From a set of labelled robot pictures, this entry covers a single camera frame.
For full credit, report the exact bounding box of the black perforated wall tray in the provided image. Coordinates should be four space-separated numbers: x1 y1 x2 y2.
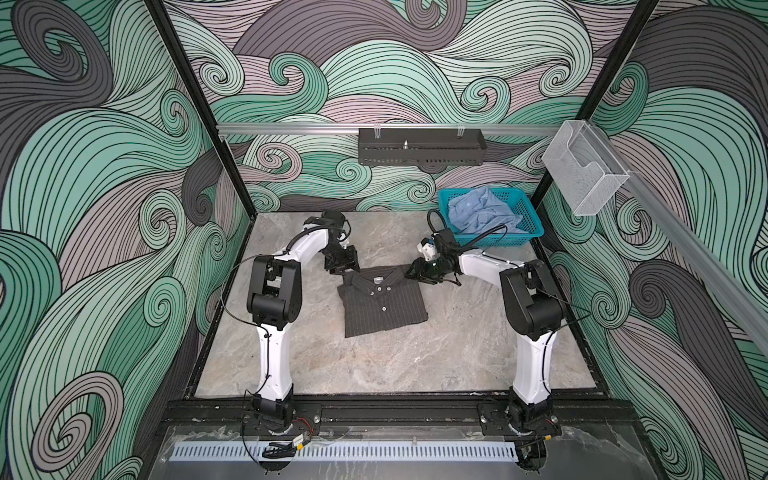
357 129 488 168

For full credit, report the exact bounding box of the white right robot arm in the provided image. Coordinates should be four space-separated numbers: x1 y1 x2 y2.
406 250 566 437

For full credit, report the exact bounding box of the clear plastic wall bin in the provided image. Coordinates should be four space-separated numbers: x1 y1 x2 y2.
542 120 629 217

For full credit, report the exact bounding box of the black vertical frame post left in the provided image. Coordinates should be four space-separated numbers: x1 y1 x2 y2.
144 0 258 221

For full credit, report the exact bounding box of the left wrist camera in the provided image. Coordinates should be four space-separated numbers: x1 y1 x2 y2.
320 210 351 243

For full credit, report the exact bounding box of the white slotted cable duct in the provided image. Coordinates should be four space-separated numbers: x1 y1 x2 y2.
168 440 518 463

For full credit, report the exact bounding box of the black vertical frame post right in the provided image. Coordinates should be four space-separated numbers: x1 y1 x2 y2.
531 1 658 219

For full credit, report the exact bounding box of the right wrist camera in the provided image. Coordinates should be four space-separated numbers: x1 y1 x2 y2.
417 228 461 261

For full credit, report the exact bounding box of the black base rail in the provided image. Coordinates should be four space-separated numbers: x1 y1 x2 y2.
160 392 638 440

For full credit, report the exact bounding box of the aluminium side wall rail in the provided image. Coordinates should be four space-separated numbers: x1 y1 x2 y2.
596 128 767 353

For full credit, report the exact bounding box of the light blue shirt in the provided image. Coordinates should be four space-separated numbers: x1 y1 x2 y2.
448 187 524 235

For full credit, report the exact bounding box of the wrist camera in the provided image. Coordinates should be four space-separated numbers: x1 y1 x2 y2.
320 210 351 243
417 228 461 261

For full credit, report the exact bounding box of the dark grey pinstripe shirt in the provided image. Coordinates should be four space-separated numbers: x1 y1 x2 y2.
337 265 429 338

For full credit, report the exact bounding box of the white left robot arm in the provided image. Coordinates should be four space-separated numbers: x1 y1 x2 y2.
245 210 359 431

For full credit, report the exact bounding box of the teal plastic basket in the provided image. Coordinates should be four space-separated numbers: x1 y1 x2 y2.
438 187 544 249

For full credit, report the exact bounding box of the black vertical frame post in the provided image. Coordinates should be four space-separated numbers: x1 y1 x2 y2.
531 1 658 219
144 0 258 221

